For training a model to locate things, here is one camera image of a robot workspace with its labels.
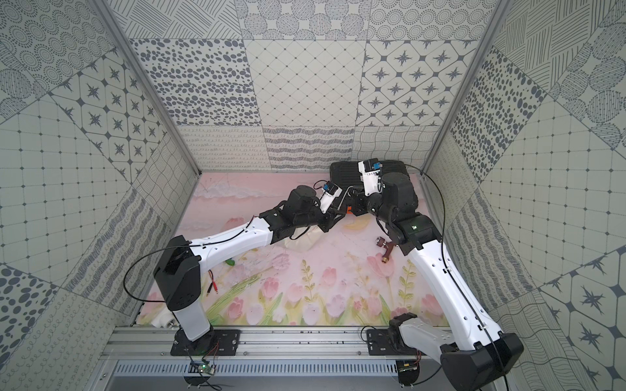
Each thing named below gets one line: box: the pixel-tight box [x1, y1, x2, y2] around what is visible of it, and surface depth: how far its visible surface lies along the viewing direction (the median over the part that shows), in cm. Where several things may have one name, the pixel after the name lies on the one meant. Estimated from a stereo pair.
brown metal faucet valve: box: [374, 236, 397, 264], surface depth 95 cm
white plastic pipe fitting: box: [150, 307, 179, 329], surface depth 78 cm
